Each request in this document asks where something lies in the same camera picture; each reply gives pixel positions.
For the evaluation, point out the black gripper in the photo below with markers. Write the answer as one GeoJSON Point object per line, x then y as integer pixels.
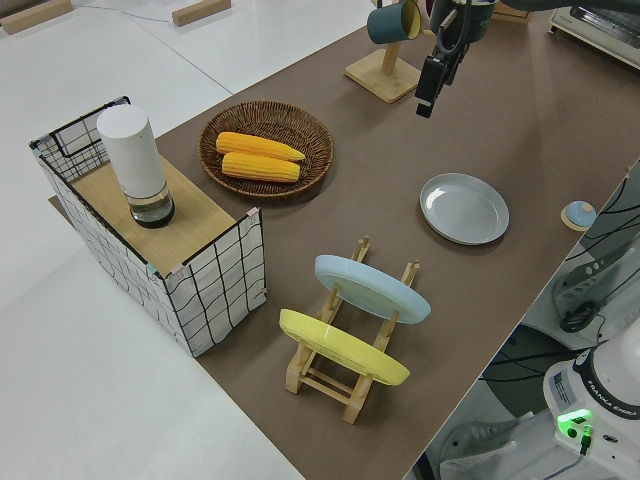
{"type": "Point", "coordinates": [477, 20]}

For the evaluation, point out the light wooden block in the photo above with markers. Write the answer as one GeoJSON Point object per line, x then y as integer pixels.
{"type": "Point", "coordinates": [35, 17]}
{"type": "Point", "coordinates": [200, 12]}

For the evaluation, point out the low wooden plate rack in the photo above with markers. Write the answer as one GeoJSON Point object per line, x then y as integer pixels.
{"type": "Point", "coordinates": [357, 400]}

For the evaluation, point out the small wooden block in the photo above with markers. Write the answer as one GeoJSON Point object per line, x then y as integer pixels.
{"type": "Point", "coordinates": [385, 82]}

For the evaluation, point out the yellow corn cob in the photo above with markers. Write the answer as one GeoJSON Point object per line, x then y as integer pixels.
{"type": "Point", "coordinates": [260, 167]}
{"type": "Point", "coordinates": [255, 145]}

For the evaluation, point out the gray white floor cover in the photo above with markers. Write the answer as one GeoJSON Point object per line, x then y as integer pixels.
{"type": "Point", "coordinates": [475, 442]}

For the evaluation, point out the light blue round plate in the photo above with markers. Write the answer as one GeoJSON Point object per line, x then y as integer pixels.
{"type": "Point", "coordinates": [370, 290]}

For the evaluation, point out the gray round plate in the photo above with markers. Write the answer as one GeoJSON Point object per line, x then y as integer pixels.
{"type": "Point", "coordinates": [465, 207]}

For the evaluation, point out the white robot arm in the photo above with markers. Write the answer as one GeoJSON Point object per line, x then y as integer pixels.
{"type": "Point", "coordinates": [610, 400]}

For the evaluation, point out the white cylindrical dispenser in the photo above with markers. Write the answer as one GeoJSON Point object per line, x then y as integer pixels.
{"type": "Point", "coordinates": [132, 150]}

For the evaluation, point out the yellow round plate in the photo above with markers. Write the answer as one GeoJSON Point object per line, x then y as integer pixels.
{"type": "Point", "coordinates": [340, 347]}

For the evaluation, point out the blue service bell wooden base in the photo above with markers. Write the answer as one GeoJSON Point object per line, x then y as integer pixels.
{"type": "Point", "coordinates": [579, 212]}

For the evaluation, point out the brown table mat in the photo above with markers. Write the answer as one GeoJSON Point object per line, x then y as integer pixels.
{"type": "Point", "coordinates": [380, 165]}

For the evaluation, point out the white grid-pattern storage box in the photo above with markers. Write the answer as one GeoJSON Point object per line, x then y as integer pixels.
{"type": "Point", "coordinates": [215, 290]}

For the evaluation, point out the teal mug cream inside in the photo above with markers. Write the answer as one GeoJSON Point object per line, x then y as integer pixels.
{"type": "Point", "coordinates": [390, 22]}

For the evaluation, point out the light wooden drawer cabinet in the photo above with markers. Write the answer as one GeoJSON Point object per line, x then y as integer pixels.
{"type": "Point", "coordinates": [511, 15]}

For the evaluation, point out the brown wicker basket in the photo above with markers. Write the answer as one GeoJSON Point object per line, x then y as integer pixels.
{"type": "Point", "coordinates": [270, 117]}

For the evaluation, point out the white toaster oven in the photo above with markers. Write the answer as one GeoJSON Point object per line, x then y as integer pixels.
{"type": "Point", "coordinates": [600, 35]}

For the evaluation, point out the pink binder clip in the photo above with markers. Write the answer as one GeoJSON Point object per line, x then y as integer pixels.
{"type": "Point", "coordinates": [176, 270]}
{"type": "Point", "coordinates": [254, 215]}

